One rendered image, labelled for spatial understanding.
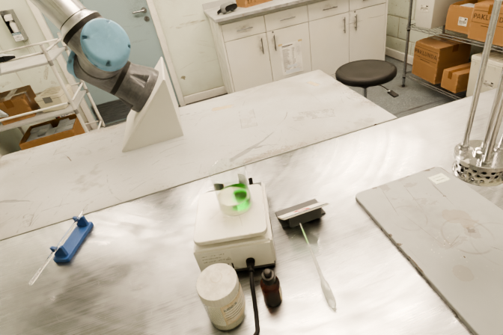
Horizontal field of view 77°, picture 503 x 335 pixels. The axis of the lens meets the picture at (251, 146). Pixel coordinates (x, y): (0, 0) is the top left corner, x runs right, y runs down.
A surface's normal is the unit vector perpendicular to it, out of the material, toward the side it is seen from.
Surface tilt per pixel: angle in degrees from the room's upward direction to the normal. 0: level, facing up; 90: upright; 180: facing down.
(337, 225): 0
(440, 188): 0
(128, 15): 90
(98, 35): 72
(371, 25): 90
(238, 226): 0
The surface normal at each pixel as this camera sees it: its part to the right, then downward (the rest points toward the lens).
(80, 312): -0.17, -0.83
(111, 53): 0.62, 0.01
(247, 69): 0.27, 0.48
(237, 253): 0.06, 0.53
